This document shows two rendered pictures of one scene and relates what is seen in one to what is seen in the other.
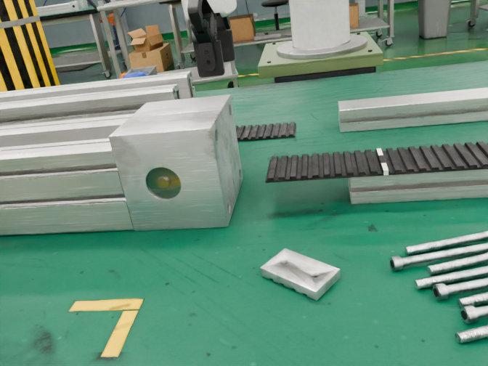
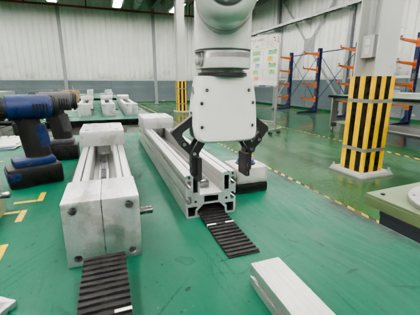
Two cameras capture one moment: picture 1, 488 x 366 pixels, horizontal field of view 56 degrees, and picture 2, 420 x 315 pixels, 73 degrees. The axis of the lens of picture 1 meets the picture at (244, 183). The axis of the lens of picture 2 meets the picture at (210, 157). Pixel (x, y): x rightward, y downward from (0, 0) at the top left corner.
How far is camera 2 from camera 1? 0.51 m
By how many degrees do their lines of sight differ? 56
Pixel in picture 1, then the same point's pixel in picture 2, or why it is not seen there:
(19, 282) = (35, 223)
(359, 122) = (259, 288)
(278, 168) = (104, 259)
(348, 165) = (94, 294)
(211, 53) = (191, 164)
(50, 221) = not seen: hidden behind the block
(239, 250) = (34, 282)
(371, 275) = not seen: outside the picture
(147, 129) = (71, 189)
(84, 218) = not seen: hidden behind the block
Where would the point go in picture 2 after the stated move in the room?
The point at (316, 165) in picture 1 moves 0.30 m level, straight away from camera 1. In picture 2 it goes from (99, 276) to (314, 229)
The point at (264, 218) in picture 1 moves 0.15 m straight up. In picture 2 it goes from (77, 281) to (62, 169)
